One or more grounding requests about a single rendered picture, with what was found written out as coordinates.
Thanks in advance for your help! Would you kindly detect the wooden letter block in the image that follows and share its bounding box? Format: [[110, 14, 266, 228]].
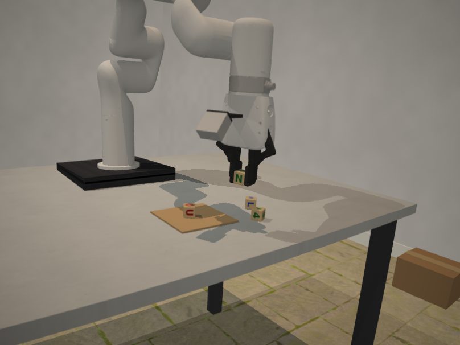
[[183, 203, 196, 218], [245, 196, 256, 210], [233, 169, 245, 186], [251, 206, 266, 222]]

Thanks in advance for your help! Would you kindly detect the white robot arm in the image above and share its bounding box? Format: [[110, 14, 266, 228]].
[[97, 0, 276, 170]]

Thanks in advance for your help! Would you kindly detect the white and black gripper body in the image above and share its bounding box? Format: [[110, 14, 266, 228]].
[[221, 91, 275, 150]]

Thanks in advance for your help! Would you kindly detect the brown flat mat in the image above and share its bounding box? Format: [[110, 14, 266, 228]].
[[150, 203, 239, 234]]

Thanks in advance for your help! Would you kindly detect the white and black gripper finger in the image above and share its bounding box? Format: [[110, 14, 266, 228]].
[[244, 130, 276, 187], [216, 141, 242, 183]]

